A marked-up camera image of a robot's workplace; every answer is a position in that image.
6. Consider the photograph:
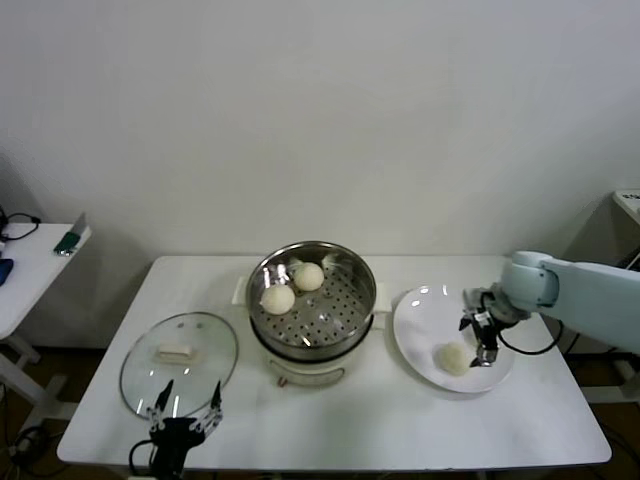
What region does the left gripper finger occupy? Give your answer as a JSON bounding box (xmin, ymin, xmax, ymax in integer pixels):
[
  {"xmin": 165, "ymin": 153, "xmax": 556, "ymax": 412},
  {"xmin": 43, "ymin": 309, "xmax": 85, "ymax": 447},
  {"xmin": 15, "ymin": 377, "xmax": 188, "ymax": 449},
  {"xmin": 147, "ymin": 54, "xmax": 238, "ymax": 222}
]
[
  {"xmin": 145, "ymin": 378, "xmax": 175, "ymax": 435},
  {"xmin": 193, "ymin": 379, "xmax": 227, "ymax": 436}
]

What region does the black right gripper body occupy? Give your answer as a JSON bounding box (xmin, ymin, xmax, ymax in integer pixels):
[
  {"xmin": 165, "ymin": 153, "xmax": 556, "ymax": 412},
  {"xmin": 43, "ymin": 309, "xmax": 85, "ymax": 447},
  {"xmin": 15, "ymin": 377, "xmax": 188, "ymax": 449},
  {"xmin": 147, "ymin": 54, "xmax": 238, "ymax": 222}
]
[{"xmin": 471, "ymin": 301, "xmax": 504, "ymax": 349}]

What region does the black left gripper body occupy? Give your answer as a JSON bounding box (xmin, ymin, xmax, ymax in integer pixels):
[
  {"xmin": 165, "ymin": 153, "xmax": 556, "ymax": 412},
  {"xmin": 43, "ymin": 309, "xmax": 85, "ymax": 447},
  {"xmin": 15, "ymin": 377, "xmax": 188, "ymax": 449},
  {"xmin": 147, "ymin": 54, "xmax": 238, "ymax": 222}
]
[{"xmin": 148, "ymin": 418, "xmax": 209, "ymax": 480}]

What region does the white steamed baozi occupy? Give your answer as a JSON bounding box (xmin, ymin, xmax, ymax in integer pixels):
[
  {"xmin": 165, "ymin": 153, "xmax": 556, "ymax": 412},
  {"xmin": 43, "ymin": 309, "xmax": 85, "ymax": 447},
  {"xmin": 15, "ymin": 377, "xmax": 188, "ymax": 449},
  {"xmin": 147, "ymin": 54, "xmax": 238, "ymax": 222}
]
[
  {"xmin": 260, "ymin": 285, "xmax": 296, "ymax": 316},
  {"xmin": 292, "ymin": 262, "xmax": 325, "ymax": 293},
  {"xmin": 437, "ymin": 342, "xmax": 472, "ymax": 375}
]

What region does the glass lid with cream handle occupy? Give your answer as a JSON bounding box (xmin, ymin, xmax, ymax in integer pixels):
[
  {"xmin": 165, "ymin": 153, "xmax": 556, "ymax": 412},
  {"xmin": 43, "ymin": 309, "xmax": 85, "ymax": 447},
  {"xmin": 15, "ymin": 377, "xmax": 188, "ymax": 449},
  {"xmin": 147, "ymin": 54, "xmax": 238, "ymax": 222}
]
[{"xmin": 118, "ymin": 312, "xmax": 240, "ymax": 420}]

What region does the perforated steel steamer basket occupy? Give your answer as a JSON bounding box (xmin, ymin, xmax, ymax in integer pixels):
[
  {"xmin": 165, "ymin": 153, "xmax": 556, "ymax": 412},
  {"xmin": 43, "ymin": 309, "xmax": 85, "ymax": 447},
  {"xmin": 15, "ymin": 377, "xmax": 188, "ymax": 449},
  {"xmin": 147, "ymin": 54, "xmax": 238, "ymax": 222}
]
[{"xmin": 231, "ymin": 241, "xmax": 392, "ymax": 351}]

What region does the white round plate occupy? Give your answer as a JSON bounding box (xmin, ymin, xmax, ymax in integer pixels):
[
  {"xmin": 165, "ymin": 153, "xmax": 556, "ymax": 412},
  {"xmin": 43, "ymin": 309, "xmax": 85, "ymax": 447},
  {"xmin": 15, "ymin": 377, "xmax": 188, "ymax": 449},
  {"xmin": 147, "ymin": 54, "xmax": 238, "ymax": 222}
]
[{"xmin": 392, "ymin": 285, "xmax": 516, "ymax": 394}]

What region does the white electric cooker pot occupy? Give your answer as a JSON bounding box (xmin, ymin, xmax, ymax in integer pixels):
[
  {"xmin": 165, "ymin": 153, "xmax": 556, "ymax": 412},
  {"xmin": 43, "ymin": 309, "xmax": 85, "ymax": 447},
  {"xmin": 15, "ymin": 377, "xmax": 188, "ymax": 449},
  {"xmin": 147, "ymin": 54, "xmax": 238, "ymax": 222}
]
[{"xmin": 249, "ymin": 312, "xmax": 387, "ymax": 390}]

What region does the white side table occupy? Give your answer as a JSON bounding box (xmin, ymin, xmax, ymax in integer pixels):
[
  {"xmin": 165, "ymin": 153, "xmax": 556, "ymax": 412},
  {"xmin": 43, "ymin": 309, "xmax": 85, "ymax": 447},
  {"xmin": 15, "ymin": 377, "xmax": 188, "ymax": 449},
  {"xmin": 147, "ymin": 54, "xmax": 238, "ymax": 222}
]
[{"xmin": 0, "ymin": 222, "xmax": 94, "ymax": 426}]

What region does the white cabinet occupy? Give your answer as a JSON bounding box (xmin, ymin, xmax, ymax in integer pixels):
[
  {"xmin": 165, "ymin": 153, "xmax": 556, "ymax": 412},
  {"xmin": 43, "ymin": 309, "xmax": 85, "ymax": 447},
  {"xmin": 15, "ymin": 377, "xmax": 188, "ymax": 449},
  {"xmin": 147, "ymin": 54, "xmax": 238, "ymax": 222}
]
[{"xmin": 610, "ymin": 189, "xmax": 640, "ymax": 226}]

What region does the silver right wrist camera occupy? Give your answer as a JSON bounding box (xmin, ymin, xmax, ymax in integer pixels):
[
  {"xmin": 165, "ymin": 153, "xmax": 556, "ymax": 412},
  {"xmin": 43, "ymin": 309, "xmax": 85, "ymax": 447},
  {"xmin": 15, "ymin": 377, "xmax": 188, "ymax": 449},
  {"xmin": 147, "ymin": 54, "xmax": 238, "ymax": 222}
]
[{"xmin": 462, "ymin": 286, "xmax": 496, "ymax": 308}]

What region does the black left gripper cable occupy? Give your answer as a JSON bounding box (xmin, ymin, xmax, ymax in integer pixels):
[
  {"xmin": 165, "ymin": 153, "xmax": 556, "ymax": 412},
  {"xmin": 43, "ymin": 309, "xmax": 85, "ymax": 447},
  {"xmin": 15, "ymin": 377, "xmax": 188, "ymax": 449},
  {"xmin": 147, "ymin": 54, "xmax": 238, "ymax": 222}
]
[{"xmin": 128, "ymin": 438, "xmax": 157, "ymax": 480}]

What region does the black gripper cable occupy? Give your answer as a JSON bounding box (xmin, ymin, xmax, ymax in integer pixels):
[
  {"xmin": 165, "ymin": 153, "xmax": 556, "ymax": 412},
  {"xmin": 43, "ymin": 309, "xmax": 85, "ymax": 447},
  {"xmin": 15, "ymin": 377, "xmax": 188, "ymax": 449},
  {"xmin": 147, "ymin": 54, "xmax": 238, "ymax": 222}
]
[
  {"xmin": 128, "ymin": 438, "xmax": 157, "ymax": 480},
  {"xmin": 497, "ymin": 319, "xmax": 566, "ymax": 355}
]

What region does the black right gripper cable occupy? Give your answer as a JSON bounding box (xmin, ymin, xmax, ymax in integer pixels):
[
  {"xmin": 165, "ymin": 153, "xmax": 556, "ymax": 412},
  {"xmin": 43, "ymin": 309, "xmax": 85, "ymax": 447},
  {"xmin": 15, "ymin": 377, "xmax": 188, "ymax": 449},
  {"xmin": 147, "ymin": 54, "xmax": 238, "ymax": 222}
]
[{"xmin": 497, "ymin": 319, "xmax": 566, "ymax": 355}]

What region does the white table base frame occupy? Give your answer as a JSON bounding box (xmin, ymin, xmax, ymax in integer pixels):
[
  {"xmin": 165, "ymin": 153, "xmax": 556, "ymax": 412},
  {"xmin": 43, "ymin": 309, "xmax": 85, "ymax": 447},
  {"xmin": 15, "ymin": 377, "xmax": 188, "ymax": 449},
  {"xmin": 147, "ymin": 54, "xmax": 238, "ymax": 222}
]
[{"xmin": 579, "ymin": 358, "xmax": 640, "ymax": 405}]

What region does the black floor cable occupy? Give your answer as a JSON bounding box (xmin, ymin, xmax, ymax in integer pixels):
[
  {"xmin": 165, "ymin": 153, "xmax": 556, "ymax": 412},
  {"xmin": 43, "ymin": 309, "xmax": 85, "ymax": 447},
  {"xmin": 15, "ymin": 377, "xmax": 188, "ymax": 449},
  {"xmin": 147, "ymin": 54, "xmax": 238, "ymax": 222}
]
[{"xmin": 7, "ymin": 424, "xmax": 56, "ymax": 459}]

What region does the green handled utility knife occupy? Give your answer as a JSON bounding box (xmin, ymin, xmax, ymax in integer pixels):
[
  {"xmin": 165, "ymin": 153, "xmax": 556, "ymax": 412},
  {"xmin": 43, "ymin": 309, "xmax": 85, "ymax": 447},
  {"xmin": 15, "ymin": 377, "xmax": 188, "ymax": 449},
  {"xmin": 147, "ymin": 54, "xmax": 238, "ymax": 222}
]
[{"xmin": 53, "ymin": 212, "xmax": 92, "ymax": 258}]

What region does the black cable on side table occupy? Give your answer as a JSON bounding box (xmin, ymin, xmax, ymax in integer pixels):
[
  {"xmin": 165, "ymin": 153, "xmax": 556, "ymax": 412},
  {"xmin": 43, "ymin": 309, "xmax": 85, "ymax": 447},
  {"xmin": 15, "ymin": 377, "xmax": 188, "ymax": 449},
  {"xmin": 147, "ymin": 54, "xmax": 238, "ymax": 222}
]
[{"xmin": 0, "ymin": 204, "xmax": 42, "ymax": 246}]

